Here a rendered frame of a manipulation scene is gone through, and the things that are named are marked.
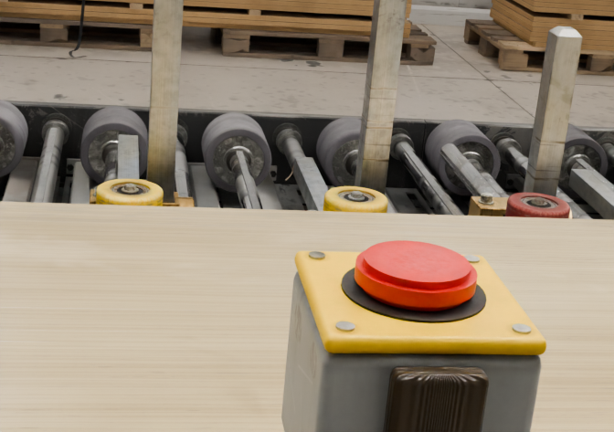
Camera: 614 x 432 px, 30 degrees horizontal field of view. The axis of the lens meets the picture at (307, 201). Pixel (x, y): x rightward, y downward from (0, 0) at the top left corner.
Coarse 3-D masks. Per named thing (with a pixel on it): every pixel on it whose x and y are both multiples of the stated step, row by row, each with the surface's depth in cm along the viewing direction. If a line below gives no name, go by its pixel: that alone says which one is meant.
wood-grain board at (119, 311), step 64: (0, 256) 118; (64, 256) 119; (128, 256) 121; (192, 256) 122; (256, 256) 124; (512, 256) 130; (576, 256) 132; (0, 320) 104; (64, 320) 105; (128, 320) 106; (192, 320) 107; (256, 320) 109; (576, 320) 115; (0, 384) 93; (64, 384) 94; (128, 384) 95; (192, 384) 96; (256, 384) 97; (576, 384) 102
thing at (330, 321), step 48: (336, 288) 38; (480, 288) 38; (336, 336) 34; (384, 336) 34; (432, 336) 35; (480, 336) 35; (528, 336) 35; (288, 384) 41; (336, 384) 35; (384, 384) 35; (528, 384) 36
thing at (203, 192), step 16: (32, 160) 197; (16, 176) 189; (32, 176) 190; (80, 176) 192; (192, 176) 196; (208, 176) 197; (272, 176) 205; (512, 176) 212; (16, 192) 182; (80, 192) 184; (192, 192) 192; (208, 192) 190; (272, 192) 192; (272, 208) 185
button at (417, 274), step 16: (400, 240) 39; (368, 256) 37; (384, 256) 38; (400, 256) 38; (416, 256) 38; (432, 256) 38; (448, 256) 38; (368, 272) 37; (384, 272) 36; (400, 272) 36; (416, 272) 36; (432, 272) 37; (448, 272) 37; (464, 272) 37; (368, 288) 36; (384, 288) 36; (400, 288) 36; (416, 288) 36; (432, 288) 36; (448, 288) 36; (464, 288) 36; (400, 304) 36; (416, 304) 36; (432, 304) 36; (448, 304) 36
